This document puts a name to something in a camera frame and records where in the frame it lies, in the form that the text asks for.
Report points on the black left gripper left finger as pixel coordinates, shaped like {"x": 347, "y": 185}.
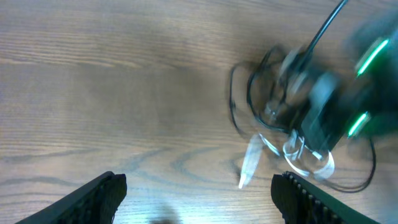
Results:
{"x": 95, "y": 202}

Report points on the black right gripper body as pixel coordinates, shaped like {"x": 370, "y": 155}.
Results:
{"x": 320, "y": 116}

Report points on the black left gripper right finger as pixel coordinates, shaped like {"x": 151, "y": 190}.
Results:
{"x": 299, "y": 201}

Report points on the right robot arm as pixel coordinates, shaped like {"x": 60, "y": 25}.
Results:
{"x": 367, "y": 105}

